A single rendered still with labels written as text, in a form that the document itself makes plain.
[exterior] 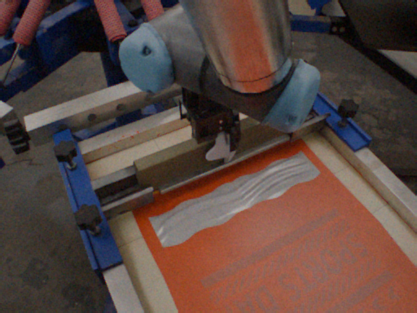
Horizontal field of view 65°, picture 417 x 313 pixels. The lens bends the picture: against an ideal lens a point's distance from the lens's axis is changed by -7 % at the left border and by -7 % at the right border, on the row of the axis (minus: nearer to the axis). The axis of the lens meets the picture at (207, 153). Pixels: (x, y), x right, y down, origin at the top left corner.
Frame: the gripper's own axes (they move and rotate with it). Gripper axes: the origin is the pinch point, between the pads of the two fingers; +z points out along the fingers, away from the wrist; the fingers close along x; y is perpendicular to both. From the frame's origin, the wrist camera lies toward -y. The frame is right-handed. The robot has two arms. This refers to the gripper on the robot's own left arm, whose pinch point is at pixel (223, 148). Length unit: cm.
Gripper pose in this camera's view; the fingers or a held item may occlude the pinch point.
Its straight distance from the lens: 70.6
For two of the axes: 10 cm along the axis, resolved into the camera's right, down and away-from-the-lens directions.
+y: -8.8, 3.7, -3.0
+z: 0.1, 6.4, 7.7
